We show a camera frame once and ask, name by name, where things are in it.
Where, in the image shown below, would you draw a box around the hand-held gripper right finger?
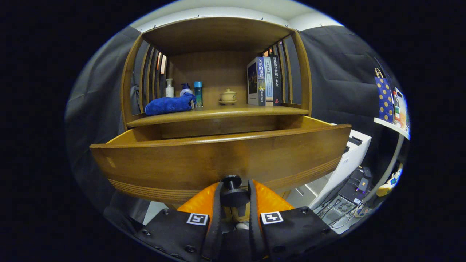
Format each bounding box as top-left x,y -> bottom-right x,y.
249,179 -> 341,261

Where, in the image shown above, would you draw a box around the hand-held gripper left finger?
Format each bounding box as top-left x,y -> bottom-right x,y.
137,180 -> 223,262

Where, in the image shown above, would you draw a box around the wooden drawer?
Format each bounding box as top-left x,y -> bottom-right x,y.
90,116 -> 352,208

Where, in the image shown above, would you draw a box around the wooden countertop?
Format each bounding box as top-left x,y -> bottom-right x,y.
126,104 -> 310,128

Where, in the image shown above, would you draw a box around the black computer case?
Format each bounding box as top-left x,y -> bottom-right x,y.
324,167 -> 374,219

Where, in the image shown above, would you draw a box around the white box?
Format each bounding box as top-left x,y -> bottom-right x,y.
288,129 -> 372,210

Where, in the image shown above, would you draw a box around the blue towel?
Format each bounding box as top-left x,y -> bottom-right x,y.
145,93 -> 197,116

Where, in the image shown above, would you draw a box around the teal bottle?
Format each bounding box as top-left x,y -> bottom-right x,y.
194,81 -> 204,109

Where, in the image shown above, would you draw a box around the white side table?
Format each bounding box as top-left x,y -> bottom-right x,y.
364,117 -> 411,204

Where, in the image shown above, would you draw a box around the beige lidded teacup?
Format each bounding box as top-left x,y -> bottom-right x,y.
219,88 -> 238,106

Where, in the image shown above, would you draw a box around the black spine book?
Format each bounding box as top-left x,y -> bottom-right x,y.
271,55 -> 283,106

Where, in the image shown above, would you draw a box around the light spine book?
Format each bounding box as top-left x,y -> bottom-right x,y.
263,56 -> 273,102

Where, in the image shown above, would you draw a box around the blue spine book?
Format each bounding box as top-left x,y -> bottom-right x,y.
247,57 -> 266,106

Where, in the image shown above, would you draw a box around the red label water bottle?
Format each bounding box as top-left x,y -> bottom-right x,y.
392,91 -> 401,126

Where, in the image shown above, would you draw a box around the blue polka dot gift bag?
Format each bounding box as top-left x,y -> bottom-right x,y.
375,68 -> 394,124

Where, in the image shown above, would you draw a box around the floor cables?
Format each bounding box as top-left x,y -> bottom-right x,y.
313,196 -> 364,230

